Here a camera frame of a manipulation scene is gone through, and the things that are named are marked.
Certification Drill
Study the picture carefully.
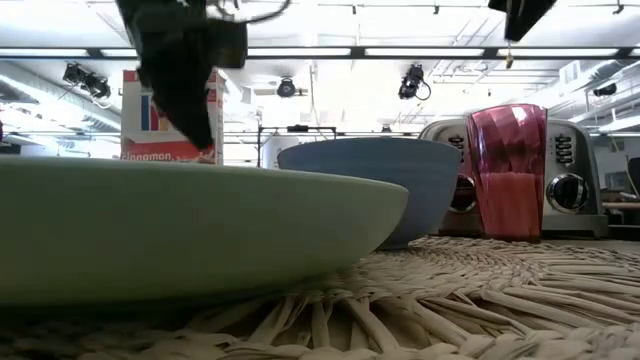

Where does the stainless steel four-slot toaster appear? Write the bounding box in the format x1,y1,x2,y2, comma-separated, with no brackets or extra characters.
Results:
418,118,609,239

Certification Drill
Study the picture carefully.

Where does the black ceiling camera with cable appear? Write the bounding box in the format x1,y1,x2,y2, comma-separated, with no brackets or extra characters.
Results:
398,63,432,101

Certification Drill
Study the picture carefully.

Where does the pink faceted plastic tumbler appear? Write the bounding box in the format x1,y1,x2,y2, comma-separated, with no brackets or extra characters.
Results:
465,103,549,244

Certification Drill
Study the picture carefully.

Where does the round woven straw placemat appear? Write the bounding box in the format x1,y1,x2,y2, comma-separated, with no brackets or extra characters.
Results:
0,235,640,360

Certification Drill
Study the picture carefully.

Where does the round black ceiling camera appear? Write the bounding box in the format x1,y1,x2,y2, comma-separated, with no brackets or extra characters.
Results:
276,77,297,99

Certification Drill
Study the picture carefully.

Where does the pale green plate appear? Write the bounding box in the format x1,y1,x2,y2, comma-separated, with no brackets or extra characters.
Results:
0,157,410,306

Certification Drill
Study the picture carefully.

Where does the black background rack frame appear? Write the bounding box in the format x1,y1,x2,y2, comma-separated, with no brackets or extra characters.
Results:
257,124,339,169

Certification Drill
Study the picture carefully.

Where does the blue ceramic bowl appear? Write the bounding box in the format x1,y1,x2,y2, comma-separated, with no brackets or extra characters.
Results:
277,138,462,250

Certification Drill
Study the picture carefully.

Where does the black overhead frame bar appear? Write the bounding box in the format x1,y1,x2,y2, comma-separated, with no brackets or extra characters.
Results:
0,46,640,61

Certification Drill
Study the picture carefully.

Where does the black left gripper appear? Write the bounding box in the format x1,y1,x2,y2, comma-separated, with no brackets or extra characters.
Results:
115,0,249,151

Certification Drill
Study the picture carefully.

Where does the Life cinnamon cereal box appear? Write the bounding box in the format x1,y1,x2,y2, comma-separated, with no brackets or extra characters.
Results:
119,68,225,165

